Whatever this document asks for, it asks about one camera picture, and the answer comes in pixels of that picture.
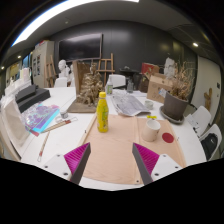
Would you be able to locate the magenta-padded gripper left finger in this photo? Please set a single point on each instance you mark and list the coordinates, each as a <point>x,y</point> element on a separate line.
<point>56,165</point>

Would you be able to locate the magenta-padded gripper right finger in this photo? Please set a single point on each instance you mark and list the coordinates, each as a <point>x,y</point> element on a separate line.
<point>165,165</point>

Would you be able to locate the yellow drink bottle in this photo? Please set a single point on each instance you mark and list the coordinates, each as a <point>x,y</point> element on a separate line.
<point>102,115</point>

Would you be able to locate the long thin wooden stick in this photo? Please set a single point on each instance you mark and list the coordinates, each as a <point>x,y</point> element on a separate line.
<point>44,145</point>

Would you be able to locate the white paper cup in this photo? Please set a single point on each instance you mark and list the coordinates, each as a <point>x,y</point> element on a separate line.
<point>150,130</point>

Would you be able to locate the black backpack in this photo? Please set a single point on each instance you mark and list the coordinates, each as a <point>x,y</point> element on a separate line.
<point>210,145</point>

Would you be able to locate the colourful printed sheets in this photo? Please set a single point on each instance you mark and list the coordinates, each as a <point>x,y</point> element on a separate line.
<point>40,118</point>

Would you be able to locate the small yellow tag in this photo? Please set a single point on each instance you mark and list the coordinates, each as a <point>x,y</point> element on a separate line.
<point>151,117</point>

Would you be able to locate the small paint jar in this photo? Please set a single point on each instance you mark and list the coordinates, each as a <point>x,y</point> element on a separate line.
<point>64,115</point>

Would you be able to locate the white canvas panel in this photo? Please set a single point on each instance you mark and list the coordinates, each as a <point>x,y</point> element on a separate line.
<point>13,126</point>

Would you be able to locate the grey pot with dried plant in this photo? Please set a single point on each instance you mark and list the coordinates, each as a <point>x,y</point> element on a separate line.
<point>174,106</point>

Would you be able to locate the small glass jar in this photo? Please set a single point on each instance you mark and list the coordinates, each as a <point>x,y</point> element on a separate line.
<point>149,104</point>

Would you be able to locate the folded newspaper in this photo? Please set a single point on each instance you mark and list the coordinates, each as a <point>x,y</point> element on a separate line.
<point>128,105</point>

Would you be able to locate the black foam blocks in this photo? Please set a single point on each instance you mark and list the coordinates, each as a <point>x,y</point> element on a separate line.
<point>31,98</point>

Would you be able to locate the cardboard box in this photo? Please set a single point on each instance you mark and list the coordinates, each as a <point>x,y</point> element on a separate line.
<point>155,88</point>

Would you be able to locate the brown relief sculpture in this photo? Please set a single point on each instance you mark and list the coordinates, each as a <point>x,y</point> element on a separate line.
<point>88,88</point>

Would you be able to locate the clear spray bottle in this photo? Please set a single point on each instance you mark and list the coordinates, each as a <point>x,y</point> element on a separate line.
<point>130,86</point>

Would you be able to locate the white foam block stack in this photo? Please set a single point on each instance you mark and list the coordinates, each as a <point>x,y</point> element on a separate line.
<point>18,81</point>

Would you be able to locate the white bottle with green label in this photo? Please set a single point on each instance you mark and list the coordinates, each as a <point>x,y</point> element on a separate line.
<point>109,88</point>

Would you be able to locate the wooden easel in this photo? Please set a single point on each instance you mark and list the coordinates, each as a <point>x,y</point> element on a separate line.
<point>106,65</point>
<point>50,71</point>

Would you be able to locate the red box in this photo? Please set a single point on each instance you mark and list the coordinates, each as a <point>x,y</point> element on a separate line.
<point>149,68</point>

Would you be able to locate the white plaster torso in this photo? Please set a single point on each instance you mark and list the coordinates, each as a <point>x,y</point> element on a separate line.
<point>169,66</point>

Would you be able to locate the white plaster bust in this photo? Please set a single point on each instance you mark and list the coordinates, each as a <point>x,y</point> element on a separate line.
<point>62,66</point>

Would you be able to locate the white cabinet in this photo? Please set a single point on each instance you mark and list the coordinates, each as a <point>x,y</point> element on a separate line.
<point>41,63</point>

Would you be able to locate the long ceiling light panel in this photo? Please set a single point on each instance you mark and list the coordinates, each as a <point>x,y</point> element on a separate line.
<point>50,16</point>

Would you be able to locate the wooden wall figure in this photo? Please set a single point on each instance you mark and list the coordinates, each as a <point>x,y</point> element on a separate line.
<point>208,98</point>

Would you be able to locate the black wall screen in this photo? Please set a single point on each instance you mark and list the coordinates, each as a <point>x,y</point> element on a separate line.
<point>80,46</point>

